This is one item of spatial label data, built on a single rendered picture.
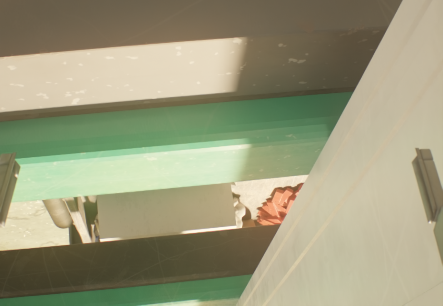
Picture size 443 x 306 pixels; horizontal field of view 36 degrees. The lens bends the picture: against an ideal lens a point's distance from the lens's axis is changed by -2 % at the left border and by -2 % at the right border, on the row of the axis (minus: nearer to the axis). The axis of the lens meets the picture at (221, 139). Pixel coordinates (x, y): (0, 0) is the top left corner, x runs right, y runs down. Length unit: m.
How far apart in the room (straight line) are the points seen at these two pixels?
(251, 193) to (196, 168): 0.87
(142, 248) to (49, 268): 0.05
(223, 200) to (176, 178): 0.69
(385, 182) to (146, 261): 0.26
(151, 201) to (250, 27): 0.73
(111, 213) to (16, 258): 0.49
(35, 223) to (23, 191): 2.88
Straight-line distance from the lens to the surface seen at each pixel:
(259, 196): 1.09
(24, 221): 3.05
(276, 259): 0.29
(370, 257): 0.17
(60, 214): 1.13
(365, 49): 0.18
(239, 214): 1.07
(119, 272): 0.40
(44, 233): 3.22
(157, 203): 0.89
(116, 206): 0.89
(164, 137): 0.19
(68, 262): 0.40
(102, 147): 0.19
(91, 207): 1.06
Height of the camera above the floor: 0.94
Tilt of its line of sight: 23 degrees down
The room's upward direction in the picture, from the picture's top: 172 degrees clockwise
